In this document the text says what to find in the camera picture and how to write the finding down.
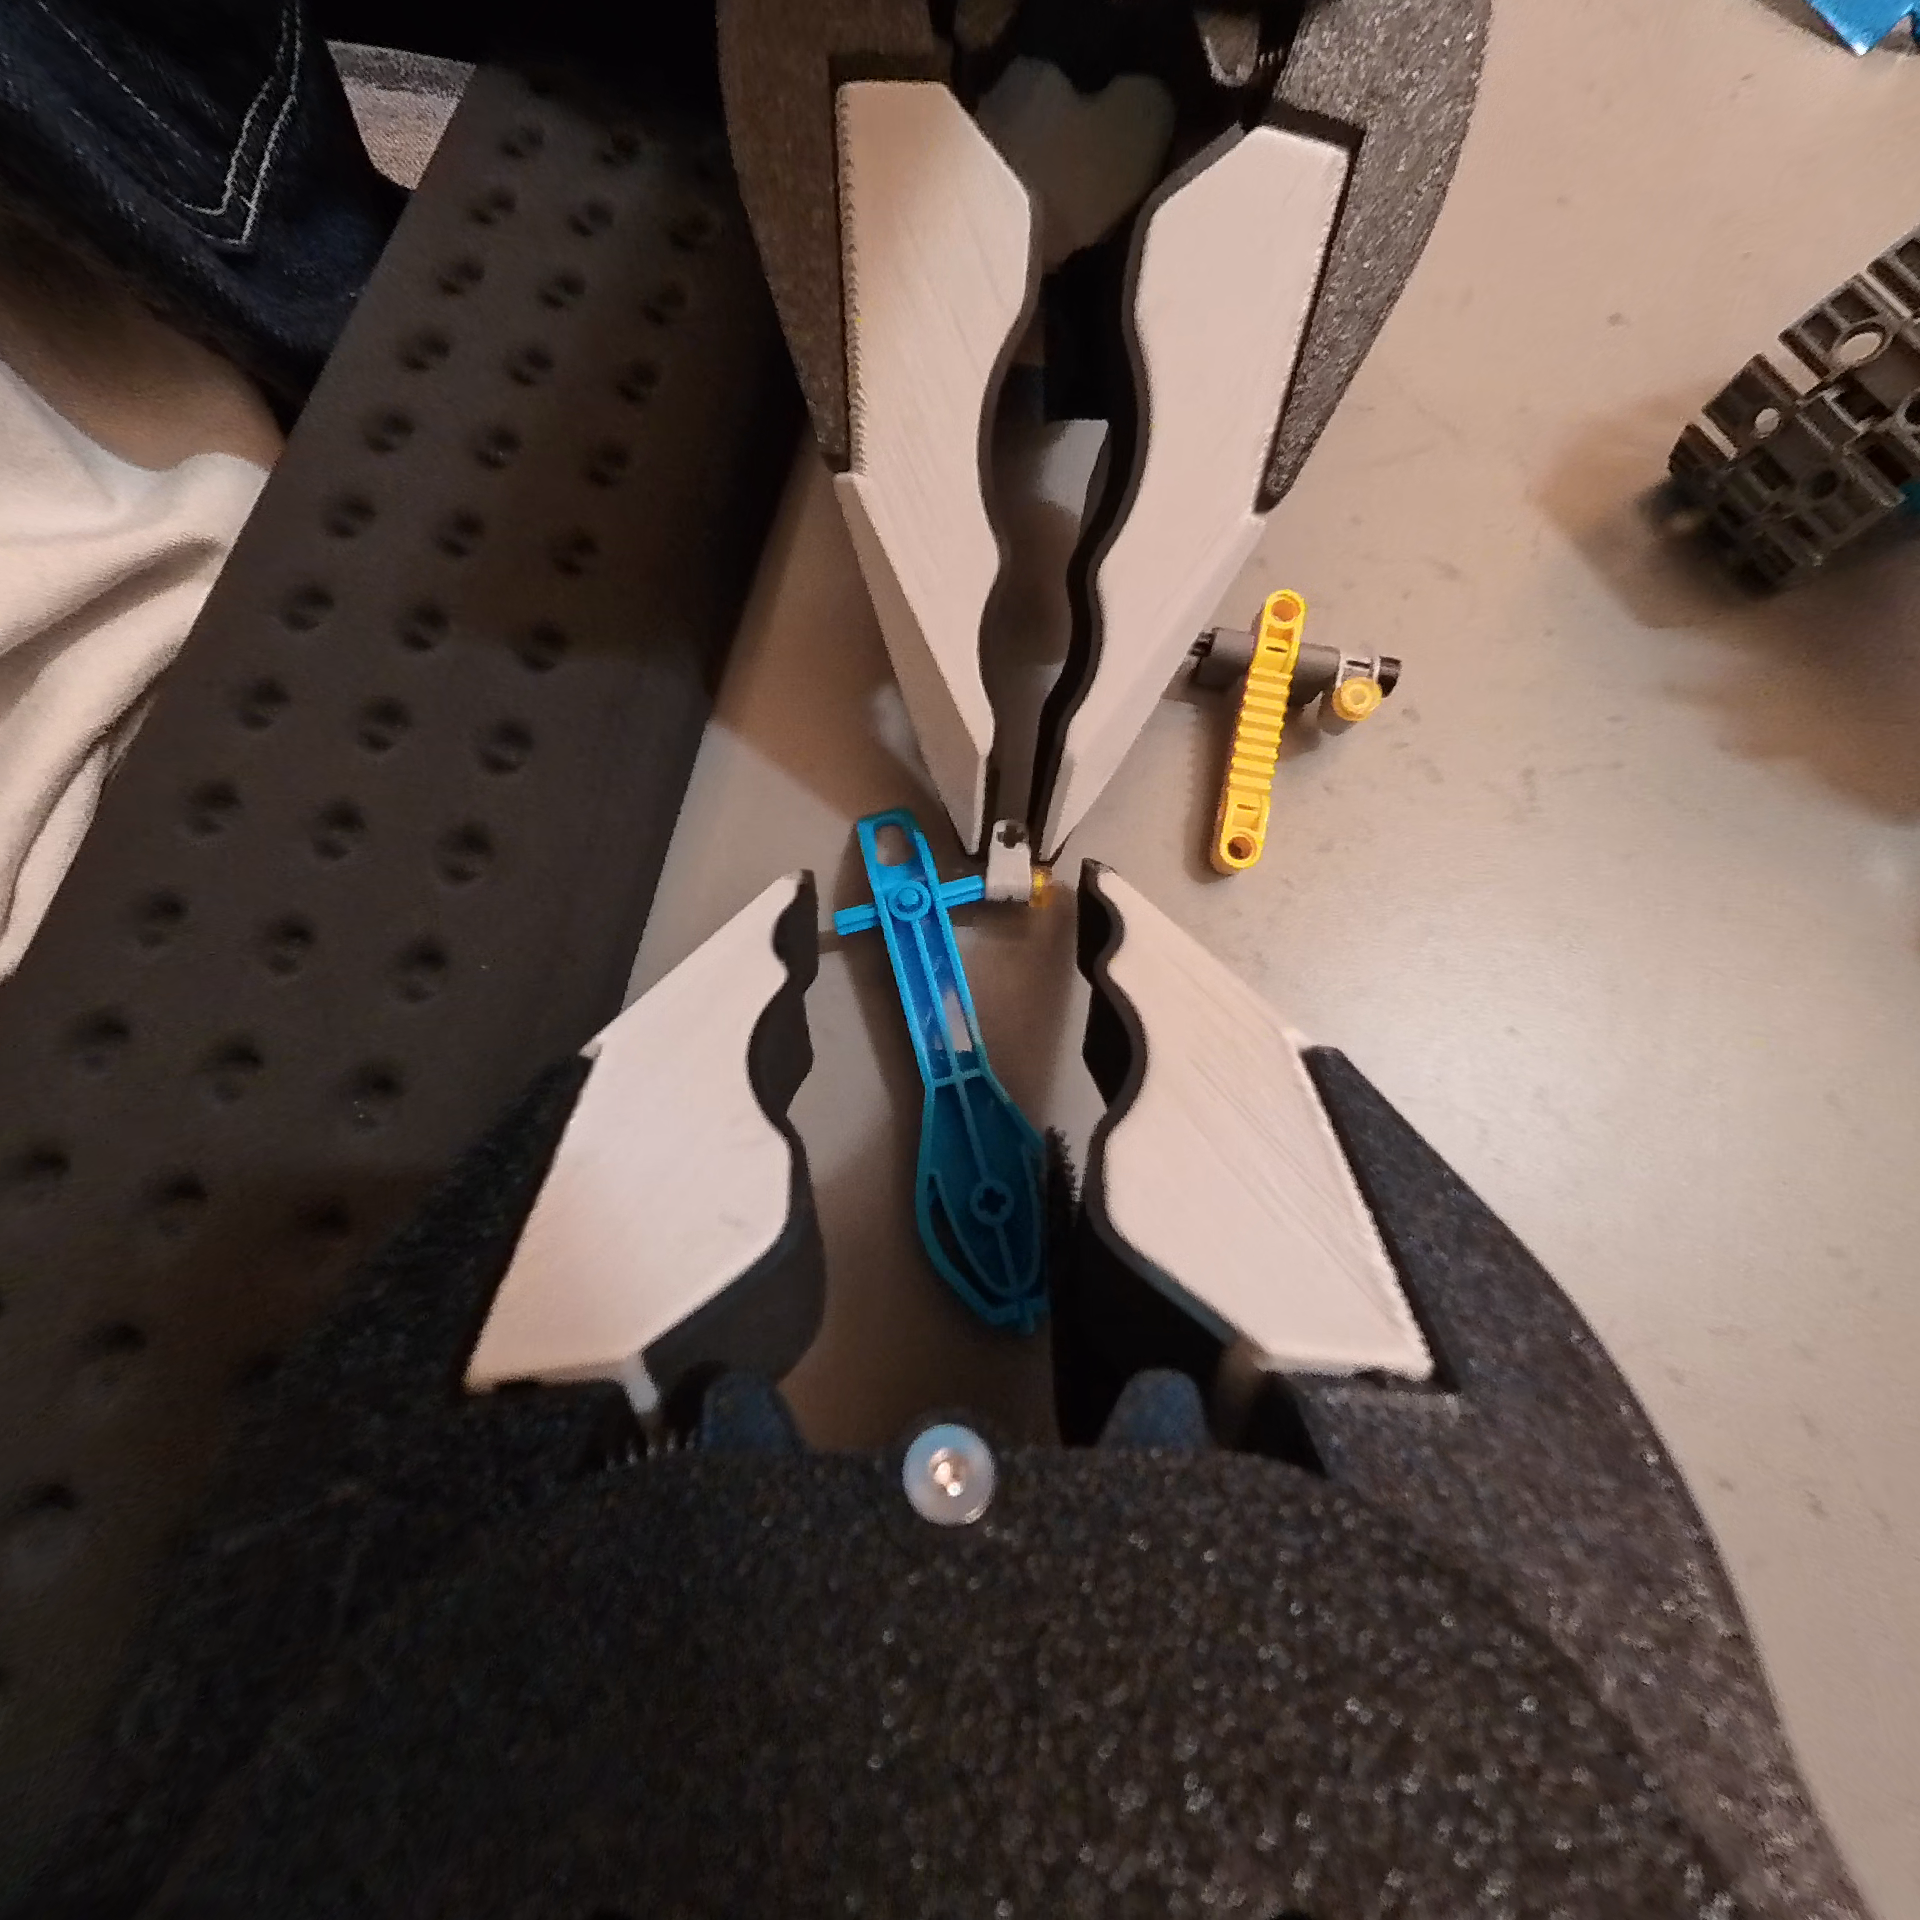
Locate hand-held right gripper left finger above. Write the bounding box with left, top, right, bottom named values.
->
left=466, top=870, right=827, bottom=1413

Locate blue tracked toy robot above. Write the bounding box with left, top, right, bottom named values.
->
left=1666, top=236, right=1920, bottom=587

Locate person's denim jacket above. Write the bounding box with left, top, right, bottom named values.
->
left=0, top=0, right=453, bottom=398

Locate yellow toothed beam piece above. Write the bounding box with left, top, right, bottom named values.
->
left=1192, top=589, right=1406, bottom=876

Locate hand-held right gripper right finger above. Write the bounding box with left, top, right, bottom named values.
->
left=1071, top=861, right=1442, bottom=1394

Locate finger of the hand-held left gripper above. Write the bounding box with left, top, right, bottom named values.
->
left=1025, top=124, right=1360, bottom=858
left=833, top=82, right=1043, bottom=849

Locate black dimpled mat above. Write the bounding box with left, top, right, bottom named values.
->
left=0, top=62, right=819, bottom=1834

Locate person's white shirt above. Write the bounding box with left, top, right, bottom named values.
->
left=0, top=362, right=293, bottom=970

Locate light blue brick separator tool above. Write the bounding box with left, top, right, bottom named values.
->
left=825, top=804, right=1058, bottom=1338

